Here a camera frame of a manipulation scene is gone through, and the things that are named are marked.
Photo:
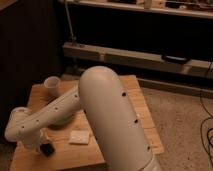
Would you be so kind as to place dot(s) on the metal pole stand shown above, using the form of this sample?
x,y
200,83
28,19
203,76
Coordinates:
x,y
73,20

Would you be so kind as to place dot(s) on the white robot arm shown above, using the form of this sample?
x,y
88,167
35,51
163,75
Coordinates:
x,y
110,113

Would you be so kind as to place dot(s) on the black handle on shelf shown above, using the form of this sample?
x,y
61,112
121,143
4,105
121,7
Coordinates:
x,y
175,59

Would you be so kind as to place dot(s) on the upper wooden shelf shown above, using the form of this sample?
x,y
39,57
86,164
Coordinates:
x,y
139,8

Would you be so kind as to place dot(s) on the white sponge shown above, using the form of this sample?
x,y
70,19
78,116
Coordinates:
x,y
79,137

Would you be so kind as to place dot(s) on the long wooden bench shelf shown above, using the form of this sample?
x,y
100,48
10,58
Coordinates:
x,y
136,59

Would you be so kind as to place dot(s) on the wooden table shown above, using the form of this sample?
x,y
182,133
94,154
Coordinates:
x,y
69,157

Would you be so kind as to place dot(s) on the translucent plastic cup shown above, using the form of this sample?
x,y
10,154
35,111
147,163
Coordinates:
x,y
52,84

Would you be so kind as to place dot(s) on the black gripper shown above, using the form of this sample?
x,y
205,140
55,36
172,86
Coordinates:
x,y
47,149

